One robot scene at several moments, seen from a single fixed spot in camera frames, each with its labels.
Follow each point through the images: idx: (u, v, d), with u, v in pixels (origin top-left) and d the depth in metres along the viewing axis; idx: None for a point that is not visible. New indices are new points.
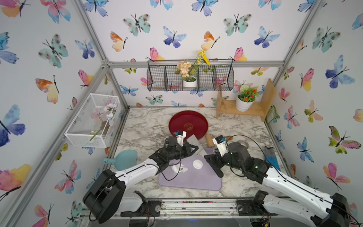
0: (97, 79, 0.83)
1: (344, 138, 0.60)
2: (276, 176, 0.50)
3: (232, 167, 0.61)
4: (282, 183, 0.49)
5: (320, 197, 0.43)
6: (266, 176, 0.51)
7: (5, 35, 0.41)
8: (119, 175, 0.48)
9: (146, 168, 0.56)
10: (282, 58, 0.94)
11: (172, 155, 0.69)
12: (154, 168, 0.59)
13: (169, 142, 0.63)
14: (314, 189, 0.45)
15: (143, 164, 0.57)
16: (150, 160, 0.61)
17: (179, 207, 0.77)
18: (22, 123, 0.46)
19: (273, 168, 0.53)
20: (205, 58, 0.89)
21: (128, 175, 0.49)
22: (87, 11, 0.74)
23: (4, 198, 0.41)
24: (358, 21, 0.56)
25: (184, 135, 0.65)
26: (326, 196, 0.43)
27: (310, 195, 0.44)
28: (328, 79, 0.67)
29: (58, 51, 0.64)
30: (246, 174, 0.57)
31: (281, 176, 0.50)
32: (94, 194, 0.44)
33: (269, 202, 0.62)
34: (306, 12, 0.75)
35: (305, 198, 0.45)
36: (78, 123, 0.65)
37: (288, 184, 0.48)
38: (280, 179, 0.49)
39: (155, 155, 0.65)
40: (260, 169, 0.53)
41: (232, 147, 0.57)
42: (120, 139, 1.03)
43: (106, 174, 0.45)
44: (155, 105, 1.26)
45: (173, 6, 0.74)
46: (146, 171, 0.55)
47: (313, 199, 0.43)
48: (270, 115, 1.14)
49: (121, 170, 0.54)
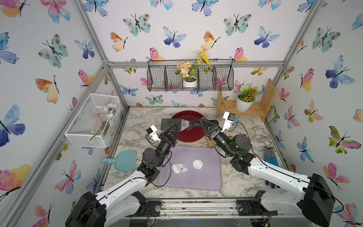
0: (97, 79, 0.83)
1: (344, 138, 0.60)
2: (258, 164, 0.54)
3: (221, 148, 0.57)
4: (263, 170, 0.52)
5: (298, 178, 0.45)
6: (250, 166, 0.55)
7: (5, 35, 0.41)
8: (101, 196, 0.45)
9: (133, 183, 0.53)
10: (282, 58, 0.94)
11: (158, 161, 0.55)
12: (142, 180, 0.56)
13: (146, 159, 0.55)
14: (293, 172, 0.47)
15: (129, 179, 0.54)
16: (138, 171, 0.59)
17: (179, 207, 0.77)
18: (22, 123, 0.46)
19: (256, 157, 0.56)
20: (205, 58, 0.89)
21: (111, 196, 0.47)
22: (87, 11, 0.74)
23: (4, 198, 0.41)
24: (358, 21, 0.56)
25: (154, 129, 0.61)
26: (303, 177, 0.45)
27: (289, 177, 0.47)
28: (328, 79, 0.67)
29: (58, 51, 0.64)
30: (233, 163, 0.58)
31: (263, 163, 0.53)
32: (75, 219, 0.43)
33: (265, 199, 0.63)
34: (306, 12, 0.75)
35: (285, 181, 0.47)
36: (78, 123, 0.65)
37: (269, 170, 0.51)
38: (262, 167, 0.52)
39: (143, 166, 0.54)
40: (245, 160, 0.57)
41: (241, 143, 0.51)
42: (120, 139, 1.03)
43: (87, 197, 0.44)
44: (155, 105, 1.26)
45: (173, 6, 0.74)
46: (133, 187, 0.53)
47: (291, 181, 0.45)
48: (270, 115, 1.14)
49: (103, 192, 0.47)
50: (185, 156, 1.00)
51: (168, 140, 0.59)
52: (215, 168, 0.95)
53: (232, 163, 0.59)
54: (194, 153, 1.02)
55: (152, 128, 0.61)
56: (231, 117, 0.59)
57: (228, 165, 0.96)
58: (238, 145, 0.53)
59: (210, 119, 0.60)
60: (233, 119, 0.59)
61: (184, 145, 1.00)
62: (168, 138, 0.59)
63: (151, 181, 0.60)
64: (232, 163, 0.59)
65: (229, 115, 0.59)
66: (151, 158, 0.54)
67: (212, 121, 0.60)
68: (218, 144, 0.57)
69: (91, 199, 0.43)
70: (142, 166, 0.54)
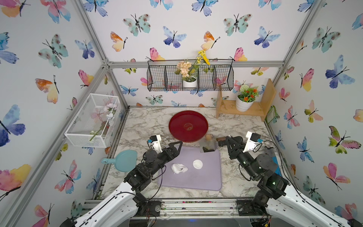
0: (98, 79, 0.83)
1: (344, 138, 0.60)
2: (294, 196, 0.49)
3: (245, 169, 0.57)
4: (300, 204, 0.48)
5: (339, 223, 0.43)
6: (284, 195, 0.49)
7: (5, 35, 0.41)
8: (80, 223, 0.43)
9: (117, 199, 0.50)
10: (282, 58, 0.94)
11: (154, 167, 0.61)
12: (127, 195, 0.52)
13: (148, 158, 0.55)
14: (332, 213, 0.45)
15: (113, 196, 0.50)
16: (124, 184, 0.54)
17: (179, 207, 0.77)
18: (22, 123, 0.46)
19: (291, 186, 0.51)
20: (205, 58, 0.89)
21: (91, 220, 0.44)
22: (87, 11, 0.74)
23: (4, 198, 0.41)
24: (358, 21, 0.56)
25: (159, 139, 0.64)
26: (345, 222, 0.43)
27: (328, 219, 0.44)
28: (328, 79, 0.67)
29: (58, 51, 0.64)
30: (260, 187, 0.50)
31: (299, 196, 0.49)
32: None
33: (273, 207, 0.62)
34: (306, 12, 0.75)
35: (323, 222, 0.45)
36: (78, 123, 0.65)
37: (306, 205, 0.47)
38: (298, 199, 0.48)
39: (133, 174, 0.58)
40: (277, 186, 0.52)
41: (263, 163, 0.49)
42: (120, 139, 1.03)
43: (67, 224, 0.42)
44: (155, 105, 1.26)
45: (173, 6, 0.74)
46: (117, 204, 0.50)
47: (331, 224, 0.44)
48: (270, 115, 1.14)
49: (83, 216, 0.45)
50: (185, 156, 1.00)
51: (169, 155, 0.65)
52: (216, 168, 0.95)
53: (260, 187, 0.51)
54: (194, 153, 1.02)
55: (157, 137, 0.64)
56: (254, 137, 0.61)
57: (228, 165, 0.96)
58: (261, 167, 0.51)
59: (235, 138, 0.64)
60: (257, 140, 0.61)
61: (184, 145, 1.00)
62: (171, 153, 0.64)
63: (140, 190, 0.56)
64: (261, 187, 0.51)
65: (251, 135, 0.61)
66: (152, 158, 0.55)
67: (237, 140, 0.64)
68: (241, 164, 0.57)
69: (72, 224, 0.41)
70: (130, 175, 0.57)
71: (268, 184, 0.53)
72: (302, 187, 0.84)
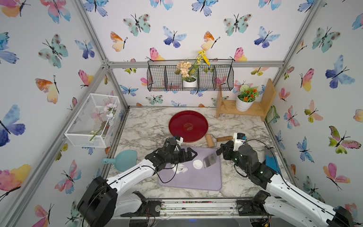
0: (97, 79, 0.83)
1: (344, 138, 0.60)
2: (280, 183, 0.52)
3: (238, 166, 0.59)
4: (285, 190, 0.50)
5: (322, 208, 0.44)
6: (270, 182, 0.53)
7: (5, 35, 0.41)
8: (111, 181, 0.46)
9: (142, 170, 0.54)
10: (282, 58, 0.94)
11: (168, 157, 0.68)
12: (150, 169, 0.56)
13: (170, 141, 0.64)
14: (317, 200, 0.46)
15: (138, 167, 0.55)
16: (146, 160, 0.59)
17: (179, 207, 0.77)
18: (22, 123, 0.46)
19: (279, 175, 0.54)
20: (205, 58, 0.89)
21: (121, 181, 0.47)
22: (87, 11, 0.74)
23: (4, 198, 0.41)
24: (358, 21, 0.56)
25: (181, 140, 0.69)
26: (329, 207, 0.43)
27: (311, 204, 0.45)
28: (328, 79, 0.67)
29: (58, 51, 0.64)
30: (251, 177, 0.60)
31: (285, 183, 0.52)
32: (86, 203, 0.43)
33: (270, 204, 0.62)
34: (306, 12, 0.75)
35: (306, 207, 0.46)
36: (78, 123, 0.65)
37: (290, 191, 0.49)
38: (283, 187, 0.51)
39: (152, 155, 0.63)
40: (264, 175, 0.55)
41: (243, 150, 0.58)
42: (120, 139, 1.03)
43: (98, 181, 0.44)
44: (155, 105, 1.26)
45: (173, 6, 0.74)
46: (141, 174, 0.54)
47: (315, 209, 0.44)
48: (270, 115, 1.14)
49: (113, 177, 0.48)
50: None
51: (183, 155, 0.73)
52: (215, 168, 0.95)
53: (249, 178, 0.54)
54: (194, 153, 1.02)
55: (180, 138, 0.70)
56: (240, 135, 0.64)
57: (228, 165, 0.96)
58: (241, 154, 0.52)
59: (227, 143, 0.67)
60: (243, 137, 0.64)
61: (184, 145, 1.00)
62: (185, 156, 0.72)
63: (158, 170, 0.62)
64: (249, 177, 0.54)
65: (237, 134, 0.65)
66: (175, 141, 0.66)
67: (229, 143, 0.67)
68: (234, 162, 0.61)
69: (102, 183, 0.46)
70: (152, 155, 0.63)
71: (257, 173, 0.57)
72: (302, 187, 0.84)
